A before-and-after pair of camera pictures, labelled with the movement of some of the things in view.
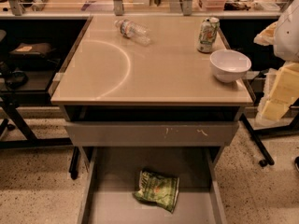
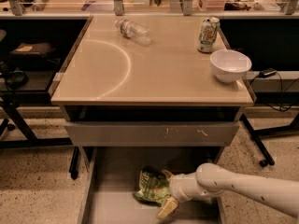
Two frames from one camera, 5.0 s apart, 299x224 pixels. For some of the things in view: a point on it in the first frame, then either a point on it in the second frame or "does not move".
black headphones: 20,79 does not move
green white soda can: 207,34 does not move
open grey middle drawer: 111,175 does not move
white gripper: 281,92 -> 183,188
